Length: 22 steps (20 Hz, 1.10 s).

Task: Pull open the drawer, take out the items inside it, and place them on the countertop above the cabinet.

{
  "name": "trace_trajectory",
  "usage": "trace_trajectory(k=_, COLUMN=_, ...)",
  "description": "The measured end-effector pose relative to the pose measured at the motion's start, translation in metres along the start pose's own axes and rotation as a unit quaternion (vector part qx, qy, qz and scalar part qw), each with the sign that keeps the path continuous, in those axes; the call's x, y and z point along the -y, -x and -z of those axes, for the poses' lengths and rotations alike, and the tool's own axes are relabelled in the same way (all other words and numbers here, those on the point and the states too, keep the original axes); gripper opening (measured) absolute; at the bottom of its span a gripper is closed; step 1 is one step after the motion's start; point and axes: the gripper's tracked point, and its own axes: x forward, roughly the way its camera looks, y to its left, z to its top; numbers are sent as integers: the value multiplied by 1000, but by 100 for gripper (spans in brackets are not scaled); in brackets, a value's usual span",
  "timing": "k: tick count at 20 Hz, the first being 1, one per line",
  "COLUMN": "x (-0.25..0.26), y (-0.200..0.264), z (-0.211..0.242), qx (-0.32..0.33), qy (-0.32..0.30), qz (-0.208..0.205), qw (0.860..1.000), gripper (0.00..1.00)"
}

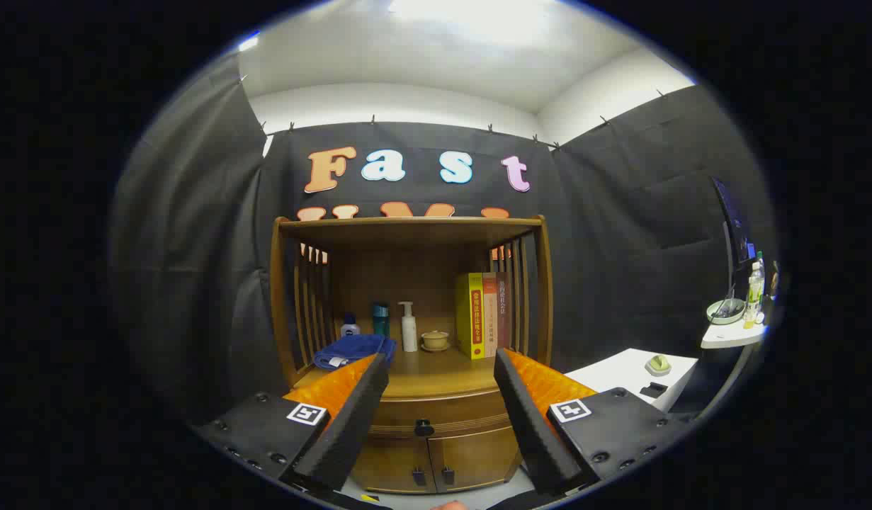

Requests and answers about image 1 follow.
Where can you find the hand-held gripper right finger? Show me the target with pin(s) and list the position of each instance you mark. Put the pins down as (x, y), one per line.
(531, 425)

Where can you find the white pump bottle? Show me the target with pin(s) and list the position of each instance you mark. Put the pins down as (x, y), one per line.
(409, 333)

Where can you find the pale green bowl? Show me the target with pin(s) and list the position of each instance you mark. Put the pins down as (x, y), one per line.
(726, 312)

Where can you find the small black object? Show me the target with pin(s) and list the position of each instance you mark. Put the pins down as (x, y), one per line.
(653, 389)

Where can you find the orange and white book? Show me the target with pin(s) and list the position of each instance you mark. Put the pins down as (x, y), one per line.
(489, 312)

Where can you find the blue folded towel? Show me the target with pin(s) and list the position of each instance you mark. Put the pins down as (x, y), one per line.
(350, 348)

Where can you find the small white blue-capped bottle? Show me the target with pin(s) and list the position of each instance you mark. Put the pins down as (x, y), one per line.
(349, 329)

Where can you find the teal bottle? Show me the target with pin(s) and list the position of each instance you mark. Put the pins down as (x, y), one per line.
(381, 319)

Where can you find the dark monitor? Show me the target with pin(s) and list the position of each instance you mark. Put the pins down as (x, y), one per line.
(733, 219)

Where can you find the white side table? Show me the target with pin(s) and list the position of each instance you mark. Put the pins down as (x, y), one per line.
(613, 372)

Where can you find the black backdrop cloth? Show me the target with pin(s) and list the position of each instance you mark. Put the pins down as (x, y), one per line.
(620, 248)

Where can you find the wooden cabinet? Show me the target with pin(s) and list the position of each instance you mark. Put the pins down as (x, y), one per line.
(407, 230)

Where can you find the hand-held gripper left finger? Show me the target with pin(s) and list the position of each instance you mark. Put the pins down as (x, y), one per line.
(343, 432)

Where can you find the yellow book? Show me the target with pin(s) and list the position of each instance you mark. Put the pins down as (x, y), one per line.
(471, 319)

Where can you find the beige lidded teacup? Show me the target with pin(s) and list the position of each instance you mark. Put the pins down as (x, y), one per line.
(435, 340)

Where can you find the white shelf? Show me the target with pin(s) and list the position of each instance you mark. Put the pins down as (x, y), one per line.
(726, 334)

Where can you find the dark red book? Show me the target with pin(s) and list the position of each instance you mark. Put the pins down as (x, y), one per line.
(503, 304)

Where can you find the wooden drawer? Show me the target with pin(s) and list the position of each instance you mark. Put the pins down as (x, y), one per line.
(443, 411)

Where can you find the wooden cabinet door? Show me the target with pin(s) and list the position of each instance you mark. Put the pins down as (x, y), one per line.
(478, 457)
(389, 464)

